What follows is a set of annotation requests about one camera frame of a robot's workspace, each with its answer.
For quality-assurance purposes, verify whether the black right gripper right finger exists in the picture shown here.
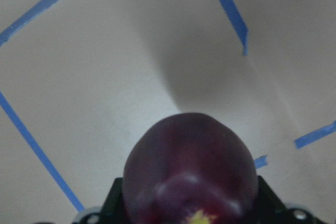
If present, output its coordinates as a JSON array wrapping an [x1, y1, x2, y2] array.
[[255, 175, 287, 223]]

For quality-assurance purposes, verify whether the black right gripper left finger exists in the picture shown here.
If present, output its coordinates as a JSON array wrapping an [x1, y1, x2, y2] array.
[[100, 177, 126, 223]]

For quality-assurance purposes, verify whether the dark red apple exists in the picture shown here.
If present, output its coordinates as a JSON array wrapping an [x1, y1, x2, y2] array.
[[122, 113, 258, 223]]

